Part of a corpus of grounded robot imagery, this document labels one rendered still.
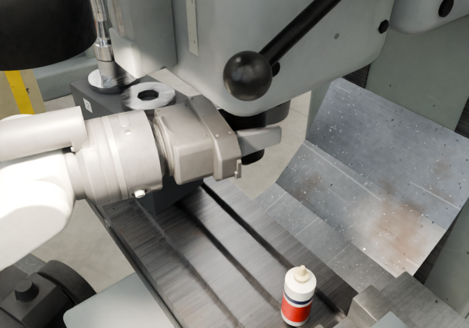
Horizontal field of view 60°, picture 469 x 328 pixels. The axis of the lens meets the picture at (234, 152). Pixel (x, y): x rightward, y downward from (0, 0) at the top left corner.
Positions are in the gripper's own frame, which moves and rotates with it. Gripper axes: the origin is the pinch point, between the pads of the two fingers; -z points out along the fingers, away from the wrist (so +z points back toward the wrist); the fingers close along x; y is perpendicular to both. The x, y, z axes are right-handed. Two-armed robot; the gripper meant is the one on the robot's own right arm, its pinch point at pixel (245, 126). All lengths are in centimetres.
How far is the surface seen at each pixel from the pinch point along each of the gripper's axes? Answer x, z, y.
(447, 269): -7, -41, 40
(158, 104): 21.3, 5.4, 7.8
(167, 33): -4.4, 9.1, -14.1
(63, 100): 241, 29, 123
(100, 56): 32.3, 12.0, 3.1
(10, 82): 165, 46, 67
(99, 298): 9.9, 21.8, 35.9
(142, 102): 22.8, 7.8, 7.8
